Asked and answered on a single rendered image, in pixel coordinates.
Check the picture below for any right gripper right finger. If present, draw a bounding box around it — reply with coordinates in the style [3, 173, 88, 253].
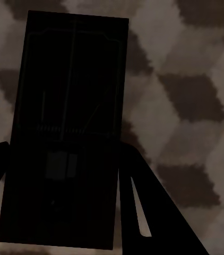
[118, 141, 209, 255]

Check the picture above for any mousetrap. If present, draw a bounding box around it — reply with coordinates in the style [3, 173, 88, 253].
[0, 10, 129, 250]

